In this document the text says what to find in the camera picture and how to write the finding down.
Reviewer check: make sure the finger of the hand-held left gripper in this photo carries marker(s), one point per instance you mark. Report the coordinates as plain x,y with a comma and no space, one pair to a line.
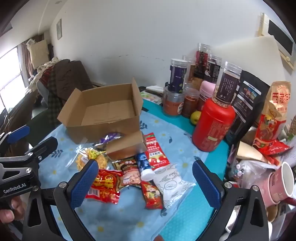
44,146
18,136

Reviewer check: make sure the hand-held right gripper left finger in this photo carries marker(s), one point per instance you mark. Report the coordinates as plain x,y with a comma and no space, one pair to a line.
83,185

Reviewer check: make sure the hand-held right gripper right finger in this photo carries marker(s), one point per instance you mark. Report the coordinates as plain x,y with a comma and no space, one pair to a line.
205,185

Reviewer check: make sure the red yellow snack packet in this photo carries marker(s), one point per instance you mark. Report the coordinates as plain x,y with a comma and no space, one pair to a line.
106,185

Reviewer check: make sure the clear bag of yellow snacks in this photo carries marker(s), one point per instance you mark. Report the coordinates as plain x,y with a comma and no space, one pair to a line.
101,160

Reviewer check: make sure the white bread packet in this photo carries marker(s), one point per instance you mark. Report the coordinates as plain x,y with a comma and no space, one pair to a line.
173,185

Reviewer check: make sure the brown snack packet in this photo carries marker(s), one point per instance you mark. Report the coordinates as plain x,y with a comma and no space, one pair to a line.
129,176

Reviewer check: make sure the small red snack packet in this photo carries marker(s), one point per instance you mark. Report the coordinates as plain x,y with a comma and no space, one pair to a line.
151,194

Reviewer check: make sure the silver purple snack packet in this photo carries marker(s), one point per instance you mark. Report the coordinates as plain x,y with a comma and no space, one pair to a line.
111,137

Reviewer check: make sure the large cardboard box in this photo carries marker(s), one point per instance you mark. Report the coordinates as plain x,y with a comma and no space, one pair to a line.
99,129

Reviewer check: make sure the tall red snack packet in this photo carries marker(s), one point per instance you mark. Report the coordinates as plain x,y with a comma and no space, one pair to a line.
156,153

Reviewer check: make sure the blue tube with white cap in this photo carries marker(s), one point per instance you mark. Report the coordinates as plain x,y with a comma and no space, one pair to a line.
142,163

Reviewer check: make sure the person's left hand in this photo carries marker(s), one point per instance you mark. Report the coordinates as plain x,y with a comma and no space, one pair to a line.
8,214

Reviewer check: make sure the blue floral tablecloth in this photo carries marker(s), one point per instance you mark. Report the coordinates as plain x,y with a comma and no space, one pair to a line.
185,150

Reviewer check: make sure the clear plastic bag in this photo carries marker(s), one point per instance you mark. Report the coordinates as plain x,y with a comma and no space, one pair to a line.
249,170

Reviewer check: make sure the checked cloth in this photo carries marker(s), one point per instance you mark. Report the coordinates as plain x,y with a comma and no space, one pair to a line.
54,92

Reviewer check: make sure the red canister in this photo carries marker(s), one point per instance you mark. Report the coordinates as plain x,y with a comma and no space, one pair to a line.
211,129

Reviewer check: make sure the window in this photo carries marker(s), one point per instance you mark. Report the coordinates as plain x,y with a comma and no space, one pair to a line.
10,76

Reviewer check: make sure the green apple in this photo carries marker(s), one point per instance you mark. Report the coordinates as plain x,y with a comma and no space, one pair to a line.
195,117

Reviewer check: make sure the pink paper cup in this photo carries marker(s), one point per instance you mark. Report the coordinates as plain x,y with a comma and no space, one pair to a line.
277,183

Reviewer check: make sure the brown quilted jacket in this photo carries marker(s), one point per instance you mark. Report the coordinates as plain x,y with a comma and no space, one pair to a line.
69,78

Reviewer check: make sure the cream cloth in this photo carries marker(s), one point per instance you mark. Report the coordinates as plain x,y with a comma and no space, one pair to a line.
45,67

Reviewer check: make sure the flat red packet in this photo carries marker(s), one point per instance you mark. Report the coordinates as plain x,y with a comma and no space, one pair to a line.
272,148

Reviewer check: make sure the wide jar of red-brown powder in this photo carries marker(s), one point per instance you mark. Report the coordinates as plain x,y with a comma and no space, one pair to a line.
189,104
172,105

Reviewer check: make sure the beige box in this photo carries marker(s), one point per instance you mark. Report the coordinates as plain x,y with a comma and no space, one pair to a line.
38,52

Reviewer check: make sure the pink bottle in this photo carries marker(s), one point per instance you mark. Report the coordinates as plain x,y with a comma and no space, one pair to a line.
205,92

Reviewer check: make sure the black stand-up pouch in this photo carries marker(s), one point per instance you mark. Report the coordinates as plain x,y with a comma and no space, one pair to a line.
249,102

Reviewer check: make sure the red and beige snack bag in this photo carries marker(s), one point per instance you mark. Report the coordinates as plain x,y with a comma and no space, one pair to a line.
272,111

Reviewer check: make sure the clear jar with dark label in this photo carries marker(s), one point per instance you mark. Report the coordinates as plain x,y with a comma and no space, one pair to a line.
227,85

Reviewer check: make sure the clear jar with purple label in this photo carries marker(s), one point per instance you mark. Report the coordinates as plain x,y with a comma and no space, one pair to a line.
177,76

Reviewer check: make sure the black flat device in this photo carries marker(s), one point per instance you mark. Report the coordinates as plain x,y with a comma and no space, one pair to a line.
141,88

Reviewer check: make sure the clear jar with brown contents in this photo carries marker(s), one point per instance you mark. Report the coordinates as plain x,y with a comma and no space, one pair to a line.
190,69

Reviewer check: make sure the clear jar with black label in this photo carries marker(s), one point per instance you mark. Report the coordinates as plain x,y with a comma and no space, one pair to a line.
214,68

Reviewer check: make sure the tall clear jar dark contents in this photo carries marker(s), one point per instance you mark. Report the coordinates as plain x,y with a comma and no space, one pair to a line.
201,60

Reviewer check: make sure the framed wall picture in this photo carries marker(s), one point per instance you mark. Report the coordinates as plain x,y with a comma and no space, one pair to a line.
59,29

